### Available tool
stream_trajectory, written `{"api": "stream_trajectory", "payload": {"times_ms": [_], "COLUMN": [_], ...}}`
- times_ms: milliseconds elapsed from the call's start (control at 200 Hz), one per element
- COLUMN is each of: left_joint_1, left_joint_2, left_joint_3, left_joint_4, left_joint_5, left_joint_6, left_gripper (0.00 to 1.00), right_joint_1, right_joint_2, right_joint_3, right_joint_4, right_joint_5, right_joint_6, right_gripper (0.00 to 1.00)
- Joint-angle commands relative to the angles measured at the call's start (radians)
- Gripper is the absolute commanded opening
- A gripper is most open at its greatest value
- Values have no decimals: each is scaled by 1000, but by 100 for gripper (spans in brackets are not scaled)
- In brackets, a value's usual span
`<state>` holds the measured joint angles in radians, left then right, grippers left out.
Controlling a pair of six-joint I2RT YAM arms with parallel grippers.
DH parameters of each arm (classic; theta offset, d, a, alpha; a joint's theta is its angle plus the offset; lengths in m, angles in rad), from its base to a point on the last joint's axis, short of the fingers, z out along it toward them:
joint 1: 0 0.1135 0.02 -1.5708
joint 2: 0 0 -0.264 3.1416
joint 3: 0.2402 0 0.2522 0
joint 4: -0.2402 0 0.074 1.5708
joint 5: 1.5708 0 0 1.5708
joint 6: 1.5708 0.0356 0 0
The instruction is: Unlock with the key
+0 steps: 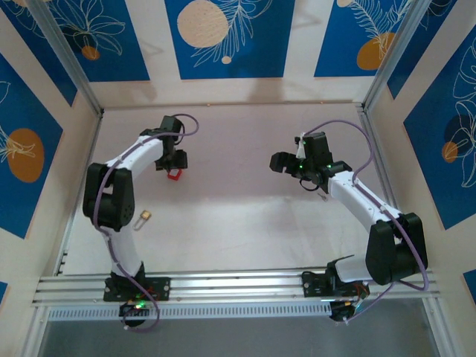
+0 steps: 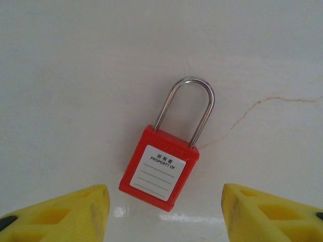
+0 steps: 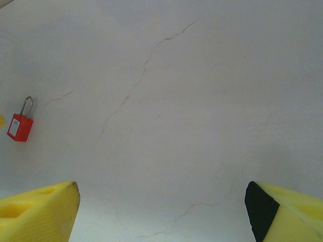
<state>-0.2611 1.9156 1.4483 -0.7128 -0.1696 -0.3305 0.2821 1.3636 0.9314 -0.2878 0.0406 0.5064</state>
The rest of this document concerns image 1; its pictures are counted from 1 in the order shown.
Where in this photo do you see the brass padlock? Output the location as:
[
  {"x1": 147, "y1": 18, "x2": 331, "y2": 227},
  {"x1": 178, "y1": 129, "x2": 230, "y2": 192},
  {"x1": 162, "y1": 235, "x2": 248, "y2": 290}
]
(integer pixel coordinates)
[{"x1": 133, "y1": 210, "x2": 152, "y2": 232}]

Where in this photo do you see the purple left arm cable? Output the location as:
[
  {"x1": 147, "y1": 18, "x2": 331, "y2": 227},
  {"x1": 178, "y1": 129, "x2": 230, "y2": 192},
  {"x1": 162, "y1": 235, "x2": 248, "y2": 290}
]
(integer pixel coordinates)
[{"x1": 91, "y1": 113, "x2": 199, "y2": 333}]

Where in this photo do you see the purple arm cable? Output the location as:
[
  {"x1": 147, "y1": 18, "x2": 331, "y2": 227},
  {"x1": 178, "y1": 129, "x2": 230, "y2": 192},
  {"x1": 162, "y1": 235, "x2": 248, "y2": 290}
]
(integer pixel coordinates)
[
  {"x1": 91, "y1": 113, "x2": 199, "y2": 333},
  {"x1": 301, "y1": 118, "x2": 429, "y2": 325}
]

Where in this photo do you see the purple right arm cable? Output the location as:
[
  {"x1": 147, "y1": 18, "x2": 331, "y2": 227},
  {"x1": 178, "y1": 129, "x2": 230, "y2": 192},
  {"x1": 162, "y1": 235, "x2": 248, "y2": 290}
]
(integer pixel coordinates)
[{"x1": 301, "y1": 118, "x2": 429, "y2": 325}]

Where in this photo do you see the aluminium side rail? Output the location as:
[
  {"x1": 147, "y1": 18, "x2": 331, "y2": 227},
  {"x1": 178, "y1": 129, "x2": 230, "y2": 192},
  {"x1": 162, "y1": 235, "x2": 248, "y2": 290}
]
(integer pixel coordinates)
[
  {"x1": 54, "y1": 111, "x2": 105, "y2": 277},
  {"x1": 356, "y1": 106, "x2": 418, "y2": 268}
]

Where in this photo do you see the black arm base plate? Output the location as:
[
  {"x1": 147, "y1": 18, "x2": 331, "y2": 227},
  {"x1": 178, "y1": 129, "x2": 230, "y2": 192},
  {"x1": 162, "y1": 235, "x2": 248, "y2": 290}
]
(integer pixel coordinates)
[
  {"x1": 301, "y1": 271, "x2": 371, "y2": 298},
  {"x1": 103, "y1": 277, "x2": 172, "y2": 302}
]

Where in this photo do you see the aluminium frame post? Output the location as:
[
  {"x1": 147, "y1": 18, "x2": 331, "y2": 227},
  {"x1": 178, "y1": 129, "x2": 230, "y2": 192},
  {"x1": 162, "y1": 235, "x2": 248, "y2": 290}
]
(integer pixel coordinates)
[
  {"x1": 20, "y1": 306, "x2": 51, "y2": 357},
  {"x1": 28, "y1": 0, "x2": 104, "y2": 117},
  {"x1": 362, "y1": 0, "x2": 436, "y2": 112},
  {"x1": 422, "y1": 297, "x2": 453, "y2": 357}
]

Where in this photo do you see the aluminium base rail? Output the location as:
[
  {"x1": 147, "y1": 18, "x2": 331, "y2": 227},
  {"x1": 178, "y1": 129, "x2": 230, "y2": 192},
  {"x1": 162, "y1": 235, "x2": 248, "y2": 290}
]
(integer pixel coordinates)
[{"x1": 31, "y1": 268, "x2": 443, "y2": 309}]

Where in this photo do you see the white slotted cable duct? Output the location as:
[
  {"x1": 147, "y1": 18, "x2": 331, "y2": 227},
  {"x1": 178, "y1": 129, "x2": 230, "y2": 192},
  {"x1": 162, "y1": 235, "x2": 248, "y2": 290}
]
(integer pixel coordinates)
[{"x1": 47, "y1": 300, "x2": 332, "y2": 321}]

